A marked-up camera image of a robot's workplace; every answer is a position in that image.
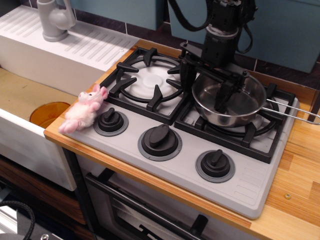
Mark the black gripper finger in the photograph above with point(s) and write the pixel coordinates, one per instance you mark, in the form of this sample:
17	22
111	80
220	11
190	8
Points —
226	90
188	74

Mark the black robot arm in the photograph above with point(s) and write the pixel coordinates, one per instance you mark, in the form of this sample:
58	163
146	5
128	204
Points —
225	21

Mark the grey toy faucet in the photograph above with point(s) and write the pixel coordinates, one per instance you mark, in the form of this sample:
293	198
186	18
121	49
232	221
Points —
55	22

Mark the black left burner grate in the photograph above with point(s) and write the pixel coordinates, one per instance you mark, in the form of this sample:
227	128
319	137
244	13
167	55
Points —
147	83

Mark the black burner grate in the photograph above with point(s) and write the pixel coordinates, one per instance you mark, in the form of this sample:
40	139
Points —
263	139
147	83

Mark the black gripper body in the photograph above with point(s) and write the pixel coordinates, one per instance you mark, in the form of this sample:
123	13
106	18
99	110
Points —
218	49

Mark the stainless steel pot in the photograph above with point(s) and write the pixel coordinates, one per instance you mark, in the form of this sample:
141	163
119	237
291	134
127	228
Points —
241	108

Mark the black middle stove knob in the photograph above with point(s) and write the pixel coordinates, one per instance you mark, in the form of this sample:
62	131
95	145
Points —
160	143

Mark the black left stove knob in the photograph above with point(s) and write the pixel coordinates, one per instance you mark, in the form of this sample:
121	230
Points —
111	123

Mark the grey toy stove top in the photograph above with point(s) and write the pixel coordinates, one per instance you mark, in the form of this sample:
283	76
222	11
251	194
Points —
245	193

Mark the orange plastic bowl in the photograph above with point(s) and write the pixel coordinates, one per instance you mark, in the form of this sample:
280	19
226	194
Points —
47	113

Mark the toy oven door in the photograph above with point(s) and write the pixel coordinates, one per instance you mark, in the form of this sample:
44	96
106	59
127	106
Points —
137	212

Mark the black stove knob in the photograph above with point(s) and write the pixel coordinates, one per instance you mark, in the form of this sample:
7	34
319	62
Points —
160	143
111	123
215	166

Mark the pink plush toy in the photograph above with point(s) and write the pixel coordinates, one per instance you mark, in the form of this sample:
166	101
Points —
83	113

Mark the white toy sink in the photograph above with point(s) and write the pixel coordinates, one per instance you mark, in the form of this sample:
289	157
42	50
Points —
34	72

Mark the black right burner grate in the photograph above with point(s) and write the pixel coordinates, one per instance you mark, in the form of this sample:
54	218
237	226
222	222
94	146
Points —
263	139

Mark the black right stove knob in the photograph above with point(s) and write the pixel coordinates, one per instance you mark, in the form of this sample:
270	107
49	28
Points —
215	166

